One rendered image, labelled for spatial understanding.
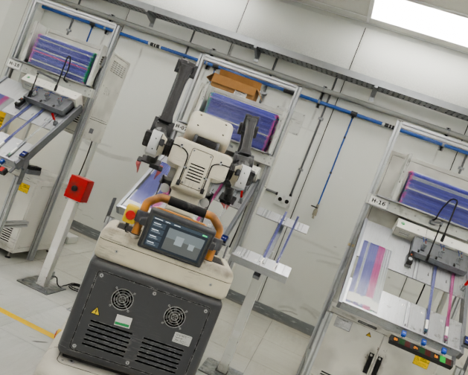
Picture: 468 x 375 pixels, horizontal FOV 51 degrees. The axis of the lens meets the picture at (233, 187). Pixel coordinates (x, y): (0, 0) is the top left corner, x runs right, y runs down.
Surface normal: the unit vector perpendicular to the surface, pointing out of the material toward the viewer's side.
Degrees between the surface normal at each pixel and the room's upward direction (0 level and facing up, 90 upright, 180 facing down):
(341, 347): 90
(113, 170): 90
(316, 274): 90
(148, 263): 90
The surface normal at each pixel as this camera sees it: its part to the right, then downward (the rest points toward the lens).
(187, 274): 0.13, 0.07
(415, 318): 0.12, -0.70
